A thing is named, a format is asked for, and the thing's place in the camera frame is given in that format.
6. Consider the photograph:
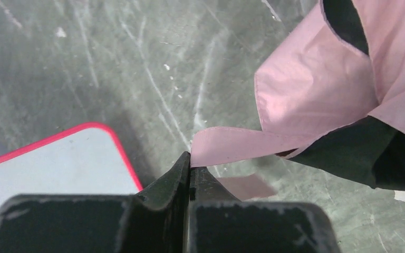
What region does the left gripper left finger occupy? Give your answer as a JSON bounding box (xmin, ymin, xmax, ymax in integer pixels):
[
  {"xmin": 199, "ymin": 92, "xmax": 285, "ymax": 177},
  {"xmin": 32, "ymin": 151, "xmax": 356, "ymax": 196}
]
[{"xmin": 0, "ymin": 152, "xmax": 190, "ymax": 252}]

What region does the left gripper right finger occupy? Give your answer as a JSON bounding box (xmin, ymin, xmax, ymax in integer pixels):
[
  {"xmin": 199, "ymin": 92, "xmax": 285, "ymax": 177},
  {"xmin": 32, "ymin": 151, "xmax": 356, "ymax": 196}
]
[{"xmin": 187, "ymin": 167, "xmax": 341, "ymax": 252}]

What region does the pink and black umbrella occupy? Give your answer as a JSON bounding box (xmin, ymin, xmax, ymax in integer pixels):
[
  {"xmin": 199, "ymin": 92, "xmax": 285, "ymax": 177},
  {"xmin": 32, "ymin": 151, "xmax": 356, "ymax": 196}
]
[{"xmin": 191, "ymin": 1, "xmax": 405, "ymax": 191}]

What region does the red framed whiteboard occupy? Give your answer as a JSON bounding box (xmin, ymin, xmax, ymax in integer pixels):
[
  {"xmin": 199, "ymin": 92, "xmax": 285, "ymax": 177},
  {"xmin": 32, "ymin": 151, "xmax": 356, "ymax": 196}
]
[{"xmin": 0, "ymin": 122, "xmax": 142, "ymax": 205}]

